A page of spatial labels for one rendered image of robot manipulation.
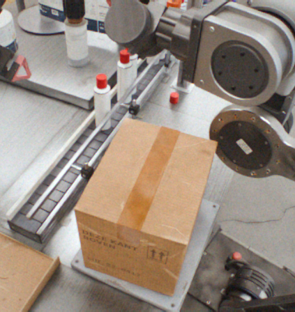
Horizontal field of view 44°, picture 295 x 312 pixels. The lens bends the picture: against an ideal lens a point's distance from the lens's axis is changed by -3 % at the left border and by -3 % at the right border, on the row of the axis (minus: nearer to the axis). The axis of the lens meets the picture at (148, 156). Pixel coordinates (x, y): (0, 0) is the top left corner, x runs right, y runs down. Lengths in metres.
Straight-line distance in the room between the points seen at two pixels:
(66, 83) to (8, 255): 0.71
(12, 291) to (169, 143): 0.54
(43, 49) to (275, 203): 1.54
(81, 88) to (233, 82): 0.94
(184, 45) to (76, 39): 0.94
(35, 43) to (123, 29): 1.16
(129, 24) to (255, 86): 0.22
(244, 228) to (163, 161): 1.36
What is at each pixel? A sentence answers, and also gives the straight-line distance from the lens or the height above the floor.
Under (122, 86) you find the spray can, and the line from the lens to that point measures 1.31.
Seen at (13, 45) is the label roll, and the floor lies 0.92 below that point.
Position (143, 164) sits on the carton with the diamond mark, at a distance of 0.84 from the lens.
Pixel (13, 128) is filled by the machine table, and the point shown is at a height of 0.83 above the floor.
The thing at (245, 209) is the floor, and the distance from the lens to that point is 2.23.
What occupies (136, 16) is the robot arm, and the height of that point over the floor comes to 1.47.
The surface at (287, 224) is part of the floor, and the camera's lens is 2.26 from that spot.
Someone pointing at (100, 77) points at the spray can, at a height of 1.08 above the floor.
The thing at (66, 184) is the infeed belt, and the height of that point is 0.88.
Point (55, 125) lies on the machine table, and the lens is 1.37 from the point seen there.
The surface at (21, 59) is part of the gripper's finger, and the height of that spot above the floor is 1.24.
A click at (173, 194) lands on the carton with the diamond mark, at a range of 0.79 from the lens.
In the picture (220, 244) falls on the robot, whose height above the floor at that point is 0.24.
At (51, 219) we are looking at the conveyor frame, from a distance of 1.06.
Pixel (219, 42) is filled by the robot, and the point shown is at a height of 1.48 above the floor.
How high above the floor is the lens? 1.75
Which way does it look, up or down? 47 degrees down
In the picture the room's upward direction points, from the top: 5 degrees clockwise
